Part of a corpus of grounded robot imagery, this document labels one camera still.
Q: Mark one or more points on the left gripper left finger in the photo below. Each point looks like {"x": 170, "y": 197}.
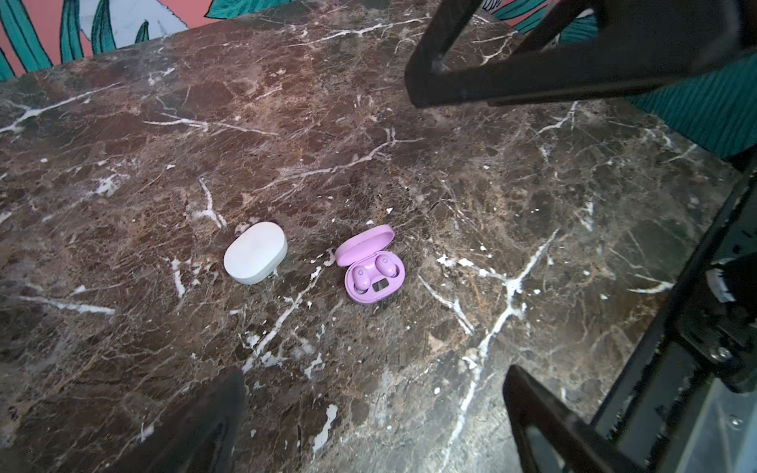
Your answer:
{"x": 200, "y": 438}

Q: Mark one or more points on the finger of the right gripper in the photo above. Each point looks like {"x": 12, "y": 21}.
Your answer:
{"x": 449, "y": 47}
{"x": 597, "y": 69}

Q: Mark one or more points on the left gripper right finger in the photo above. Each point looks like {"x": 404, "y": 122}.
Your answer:
{"x": 550, "y": 437}

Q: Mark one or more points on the white earbud charging case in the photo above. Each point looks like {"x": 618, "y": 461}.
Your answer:
{"x": 256, "y": 253}

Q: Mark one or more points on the pink earbud charging case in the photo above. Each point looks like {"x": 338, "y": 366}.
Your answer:
{"x": 363, "y": 250}

